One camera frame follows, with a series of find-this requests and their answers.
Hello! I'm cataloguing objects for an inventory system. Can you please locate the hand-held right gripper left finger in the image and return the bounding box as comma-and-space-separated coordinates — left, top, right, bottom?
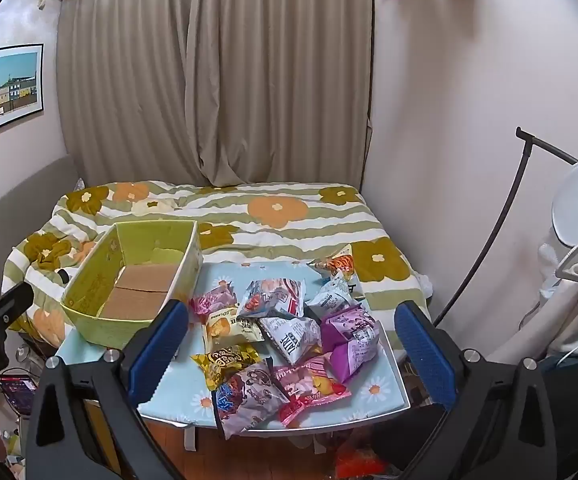
26, 299, 190, 480

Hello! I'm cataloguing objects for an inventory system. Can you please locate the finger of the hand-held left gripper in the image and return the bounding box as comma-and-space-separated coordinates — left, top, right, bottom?
0, 282, 36, 333

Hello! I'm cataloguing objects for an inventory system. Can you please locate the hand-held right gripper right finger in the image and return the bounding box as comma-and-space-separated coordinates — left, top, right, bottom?
393, 301, 558, 480

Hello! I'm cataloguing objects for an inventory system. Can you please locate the green cardboard box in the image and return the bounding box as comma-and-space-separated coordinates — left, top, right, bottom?
60, 219, 204, 351

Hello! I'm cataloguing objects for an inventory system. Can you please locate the gold snack packet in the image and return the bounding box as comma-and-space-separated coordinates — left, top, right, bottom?
190, 344, 263, 392

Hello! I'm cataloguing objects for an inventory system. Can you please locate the yellow white bread packet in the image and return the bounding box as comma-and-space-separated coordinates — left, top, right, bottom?
203, 309, 266, 347

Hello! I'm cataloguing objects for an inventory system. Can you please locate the small pink snack packet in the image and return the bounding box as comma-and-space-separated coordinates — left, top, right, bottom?
190, 280, 240, 317

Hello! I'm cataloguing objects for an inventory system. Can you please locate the purple snack packet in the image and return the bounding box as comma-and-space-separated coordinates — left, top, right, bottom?
320, 304, 382, 383

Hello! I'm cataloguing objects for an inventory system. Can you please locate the brown blue cookie packet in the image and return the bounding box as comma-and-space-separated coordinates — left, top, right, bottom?
212, 364, 290, 440

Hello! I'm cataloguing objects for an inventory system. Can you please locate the pale blue snack packet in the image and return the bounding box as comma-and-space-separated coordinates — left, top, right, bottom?
308, 280, 360, 317

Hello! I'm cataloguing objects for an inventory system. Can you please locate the pink strawberry snack packet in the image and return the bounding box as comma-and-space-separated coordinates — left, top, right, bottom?
273, 354, 354, 425

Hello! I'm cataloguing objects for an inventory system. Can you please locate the red white snack packet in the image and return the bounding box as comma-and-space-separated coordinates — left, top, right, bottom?
240, 277, 308, 319

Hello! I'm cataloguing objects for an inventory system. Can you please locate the orange snack packet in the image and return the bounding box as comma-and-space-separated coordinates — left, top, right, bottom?
309, 254, 358, 282

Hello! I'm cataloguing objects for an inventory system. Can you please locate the white grey snack packet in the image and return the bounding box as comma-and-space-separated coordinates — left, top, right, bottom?
258, 314, 323, 367

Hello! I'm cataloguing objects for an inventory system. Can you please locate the laptop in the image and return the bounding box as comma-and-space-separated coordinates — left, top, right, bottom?
0, 372, 38, 415

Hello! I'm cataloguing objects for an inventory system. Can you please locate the small white table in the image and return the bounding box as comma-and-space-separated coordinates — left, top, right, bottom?
136, 400, 412, 453

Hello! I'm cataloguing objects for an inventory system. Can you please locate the grey headboard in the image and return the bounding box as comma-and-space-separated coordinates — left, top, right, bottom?
0, 154, 84, 281

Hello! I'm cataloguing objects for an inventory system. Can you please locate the yellow cardboard box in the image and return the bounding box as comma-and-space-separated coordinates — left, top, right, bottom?
83, 397, 122, 477

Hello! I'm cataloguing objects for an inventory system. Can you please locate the orange plastic bag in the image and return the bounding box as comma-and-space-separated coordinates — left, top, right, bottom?
333, 446, 388, 480

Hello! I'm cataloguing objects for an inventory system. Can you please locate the white garment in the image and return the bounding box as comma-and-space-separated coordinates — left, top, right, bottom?
491, 261, 578, 363

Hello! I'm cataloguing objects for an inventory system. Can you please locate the green striped floral blanket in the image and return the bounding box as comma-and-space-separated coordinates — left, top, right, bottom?
1, 180, 434, 348

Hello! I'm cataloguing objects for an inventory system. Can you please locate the black curved stand pole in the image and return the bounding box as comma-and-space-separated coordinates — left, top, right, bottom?
431, 127, 578, 327

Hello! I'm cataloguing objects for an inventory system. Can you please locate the beige curtain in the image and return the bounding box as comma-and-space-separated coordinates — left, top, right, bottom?
55, 0, 376, 190

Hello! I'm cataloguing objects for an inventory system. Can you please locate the wall poster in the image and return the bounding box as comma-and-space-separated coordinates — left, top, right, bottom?
0, 43, 45, 144

